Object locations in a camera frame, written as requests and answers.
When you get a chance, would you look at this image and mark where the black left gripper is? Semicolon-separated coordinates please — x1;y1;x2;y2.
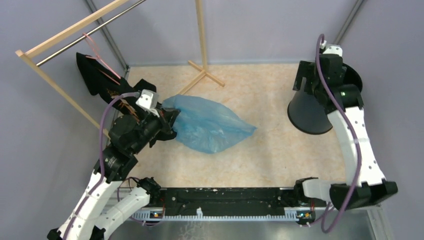
131;103;182;155

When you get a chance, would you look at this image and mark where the blue plastic trash bag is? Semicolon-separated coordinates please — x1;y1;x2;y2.
162;94;257;154

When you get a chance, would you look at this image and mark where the dark grey trash bin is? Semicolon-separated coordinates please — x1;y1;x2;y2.
287;63;364;135

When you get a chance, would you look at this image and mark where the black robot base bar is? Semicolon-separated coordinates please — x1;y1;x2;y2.
130;187;329;215

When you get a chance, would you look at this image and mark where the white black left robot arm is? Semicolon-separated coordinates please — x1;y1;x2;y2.
47;108;180;240

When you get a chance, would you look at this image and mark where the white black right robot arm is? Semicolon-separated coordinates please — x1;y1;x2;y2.
287;54;398;210

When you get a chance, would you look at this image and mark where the black garment with print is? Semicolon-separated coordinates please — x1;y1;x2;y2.
75;52;157;121

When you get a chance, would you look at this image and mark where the pink clothes hanger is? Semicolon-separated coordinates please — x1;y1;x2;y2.
82;32;121;80

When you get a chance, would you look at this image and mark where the metal hanging rod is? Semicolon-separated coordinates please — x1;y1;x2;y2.
26;0;144;67

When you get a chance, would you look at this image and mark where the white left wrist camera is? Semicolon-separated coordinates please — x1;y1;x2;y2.
136;89;160;117

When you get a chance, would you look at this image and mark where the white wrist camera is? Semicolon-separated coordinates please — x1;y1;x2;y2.
136;89;160;117
319;40;343;57

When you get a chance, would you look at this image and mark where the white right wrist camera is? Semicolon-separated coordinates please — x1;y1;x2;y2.
319;40;343;57

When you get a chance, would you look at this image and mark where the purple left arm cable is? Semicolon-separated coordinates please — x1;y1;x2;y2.
61;92;140;240

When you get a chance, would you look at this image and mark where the wooden clothes rack frame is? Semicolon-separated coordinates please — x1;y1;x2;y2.
15;0;226;140

